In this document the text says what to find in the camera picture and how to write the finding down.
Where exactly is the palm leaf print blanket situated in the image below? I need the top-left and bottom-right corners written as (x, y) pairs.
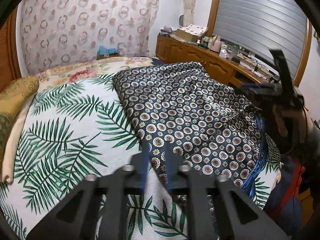
top-left (1, 74), bottom-right (281, 239)

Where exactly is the grey window roller blind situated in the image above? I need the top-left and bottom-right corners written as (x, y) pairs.
top-left (213, 0), bottom-right (307, 76)

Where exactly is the olive sunflower folded towel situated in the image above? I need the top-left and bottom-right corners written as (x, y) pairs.
top-left (0, 76), bottom-right (40, 165)

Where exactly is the cardboard box with cloth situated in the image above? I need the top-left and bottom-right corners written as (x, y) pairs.
top-left (175, 24), bottom-right (208, 42)

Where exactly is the long wooden sideboard cabinet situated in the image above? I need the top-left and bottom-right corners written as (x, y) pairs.
top-left (156, 35), bottom-right (267, 87)

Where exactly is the blue item at headboard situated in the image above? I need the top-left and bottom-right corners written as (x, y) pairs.
top-left (97, 46), bottom-right (119, 60)

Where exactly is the circle pattern lace curtain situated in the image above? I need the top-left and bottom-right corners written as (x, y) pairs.
top-left (21, 0), bottom-right (159, 75)

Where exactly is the person's right hand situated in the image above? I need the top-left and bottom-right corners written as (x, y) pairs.
top-left (273, 105), bottom-right (319, 159)

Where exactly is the pink ceramic jug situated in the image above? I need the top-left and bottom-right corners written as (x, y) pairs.
top-left (210, 35), bottom-right (221, 53)

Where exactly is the navy patterned silk garment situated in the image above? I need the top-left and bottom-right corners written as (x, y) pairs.
top-left (113, 61), bottom-right (266, 205)

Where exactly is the navy bed sheet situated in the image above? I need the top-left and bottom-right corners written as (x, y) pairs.
top-left (150, 57), bottom-right (164, 66)

